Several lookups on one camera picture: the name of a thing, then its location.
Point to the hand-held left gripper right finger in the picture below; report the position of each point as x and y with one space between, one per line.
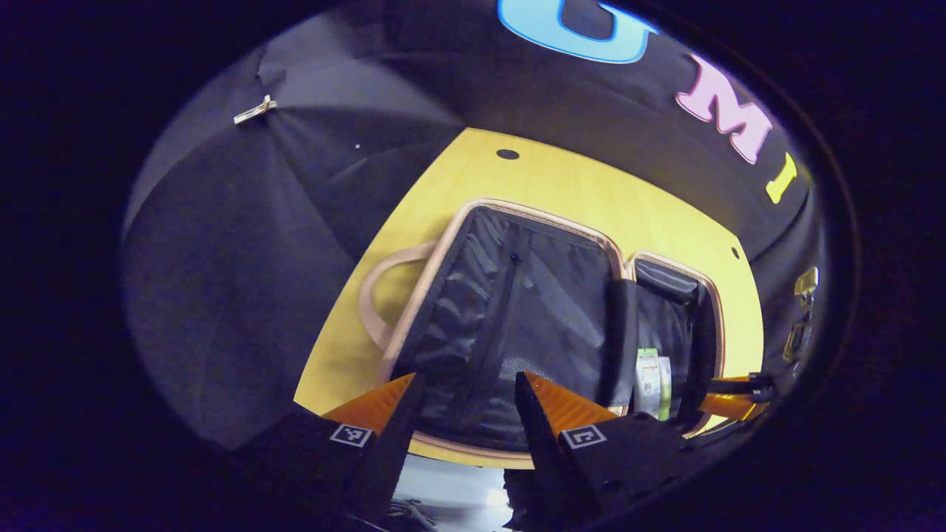
539 443

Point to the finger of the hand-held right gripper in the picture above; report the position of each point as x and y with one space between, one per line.
739 384

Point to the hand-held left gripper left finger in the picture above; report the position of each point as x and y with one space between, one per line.
395 458

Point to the small skin care tube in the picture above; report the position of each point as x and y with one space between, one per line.
654 384

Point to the pink suitcase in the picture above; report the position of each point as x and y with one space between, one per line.
517 318

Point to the black backdrop cloth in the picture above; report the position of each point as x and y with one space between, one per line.
222 258

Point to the white cloth clip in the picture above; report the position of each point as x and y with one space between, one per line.
255 109

